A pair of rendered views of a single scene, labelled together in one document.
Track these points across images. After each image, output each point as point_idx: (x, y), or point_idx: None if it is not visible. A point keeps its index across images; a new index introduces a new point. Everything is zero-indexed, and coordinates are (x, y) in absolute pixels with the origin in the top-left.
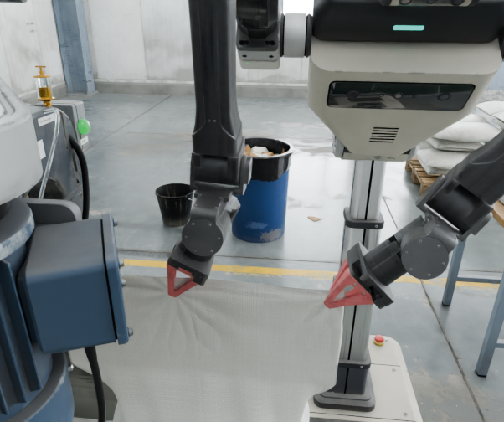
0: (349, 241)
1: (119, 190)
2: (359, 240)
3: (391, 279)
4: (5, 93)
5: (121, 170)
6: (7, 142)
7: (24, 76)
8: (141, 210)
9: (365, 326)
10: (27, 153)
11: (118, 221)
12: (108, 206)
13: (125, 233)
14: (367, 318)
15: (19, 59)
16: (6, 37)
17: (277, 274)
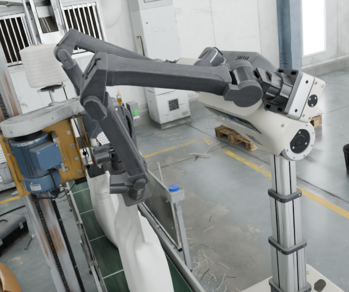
0: (270, 204)
1: (342, 139)
2: (273, 205)
3: (130, 196)
4: (49, 112)
5: None
6: (21, 126)
7: None
8: (341, 157)
9: (283, 268)
10: (28, 127)
11: (318, 160)
12: (323, 148)
13: (314, 169)
14: (283, 263)
15: (348, 30)
16: (341, 15)
17: None
